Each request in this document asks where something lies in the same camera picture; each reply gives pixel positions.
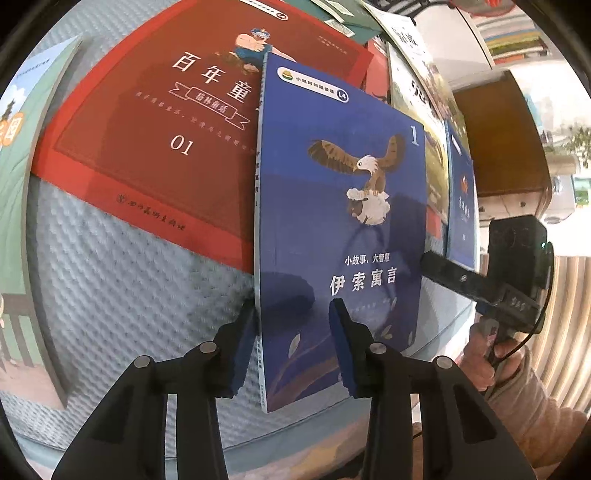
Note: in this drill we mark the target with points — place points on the white appliance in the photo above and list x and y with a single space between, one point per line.
561 198

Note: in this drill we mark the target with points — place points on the dark green book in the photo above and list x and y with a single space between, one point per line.
364 30

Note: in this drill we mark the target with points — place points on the blue eagle book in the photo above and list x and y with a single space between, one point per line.
323 230

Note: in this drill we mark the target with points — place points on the light blue textured mat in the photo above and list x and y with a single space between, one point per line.
115 300

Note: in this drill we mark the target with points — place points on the white cover book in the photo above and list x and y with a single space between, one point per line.
438 69

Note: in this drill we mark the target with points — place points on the large red book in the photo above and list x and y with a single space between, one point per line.
138 115

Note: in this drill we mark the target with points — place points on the person's right forearm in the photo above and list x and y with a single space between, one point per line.
545 415

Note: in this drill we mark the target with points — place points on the pale green illustrated book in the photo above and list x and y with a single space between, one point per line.
18 230

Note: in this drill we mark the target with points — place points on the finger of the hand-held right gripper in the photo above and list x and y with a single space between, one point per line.
452 274

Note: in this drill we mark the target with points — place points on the white bookshelf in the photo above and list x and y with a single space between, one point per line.
452 50

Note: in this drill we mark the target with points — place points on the wooden cabinet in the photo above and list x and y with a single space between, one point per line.
498 138

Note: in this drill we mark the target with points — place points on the teal book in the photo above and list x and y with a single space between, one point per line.
337 9

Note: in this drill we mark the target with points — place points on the white rabbit picture book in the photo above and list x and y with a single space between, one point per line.
436 152

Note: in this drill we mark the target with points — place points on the row of colourful books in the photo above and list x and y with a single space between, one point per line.
512 41

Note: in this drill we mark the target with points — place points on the person's right hand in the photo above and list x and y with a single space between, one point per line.
473 364

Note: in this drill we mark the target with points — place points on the dark blue book red emblem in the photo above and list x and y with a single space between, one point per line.
461 203

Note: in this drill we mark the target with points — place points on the green leafy plant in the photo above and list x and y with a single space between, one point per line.
575 138

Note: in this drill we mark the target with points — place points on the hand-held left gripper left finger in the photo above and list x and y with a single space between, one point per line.
244 350

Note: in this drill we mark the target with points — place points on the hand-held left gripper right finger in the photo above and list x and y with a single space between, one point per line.
341 341

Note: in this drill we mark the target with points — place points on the salmon red poet book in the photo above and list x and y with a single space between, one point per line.
376 64

